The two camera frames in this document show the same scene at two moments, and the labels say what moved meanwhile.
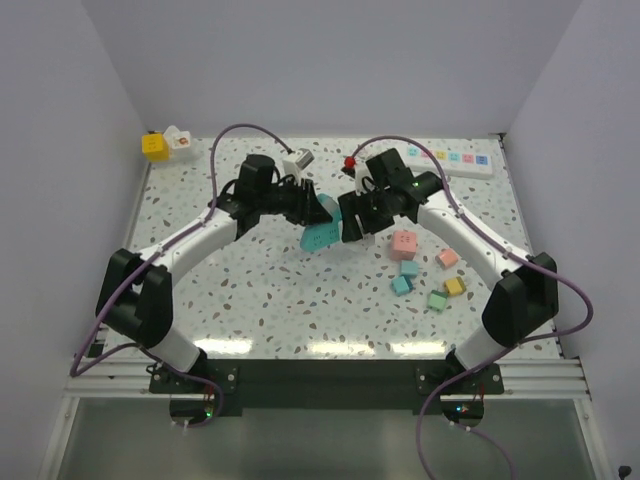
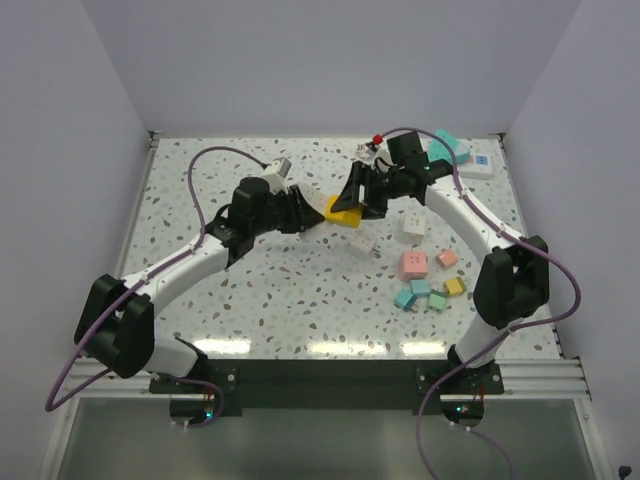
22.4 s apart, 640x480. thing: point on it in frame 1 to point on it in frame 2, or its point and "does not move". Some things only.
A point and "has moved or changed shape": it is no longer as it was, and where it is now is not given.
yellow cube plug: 155,147 has moved or changed shape
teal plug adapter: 409,268 to 420,287
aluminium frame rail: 131,378 does not move
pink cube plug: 403,245 to 412,265
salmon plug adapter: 446,258 does not move
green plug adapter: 437,300 does not move
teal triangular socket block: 318,236 to 436,151
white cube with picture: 178,139 to 360,244
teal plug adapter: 402,285 to 405,300
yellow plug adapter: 454,286 does not move
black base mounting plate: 332,388 does not move
